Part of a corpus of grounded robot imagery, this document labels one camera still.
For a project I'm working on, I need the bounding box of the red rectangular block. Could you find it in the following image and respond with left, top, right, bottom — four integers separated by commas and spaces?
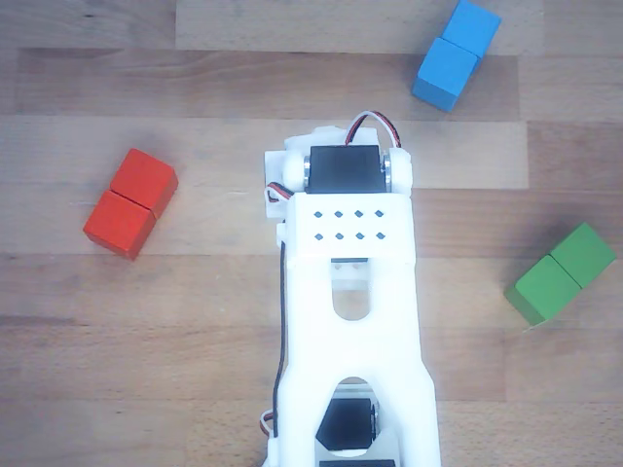
82, 148, 180, 262

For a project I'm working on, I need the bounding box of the blue rectangular block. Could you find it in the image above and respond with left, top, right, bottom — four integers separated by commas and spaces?
411, 0, 502, 114

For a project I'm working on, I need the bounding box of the green rectangular block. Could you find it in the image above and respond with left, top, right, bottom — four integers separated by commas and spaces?
503, 222, 618, 328

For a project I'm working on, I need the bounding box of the red white black servo cable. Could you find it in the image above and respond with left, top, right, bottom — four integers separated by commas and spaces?
344, 110, 403, 148
260, 240, 289, 442
265, 182, 294, 204

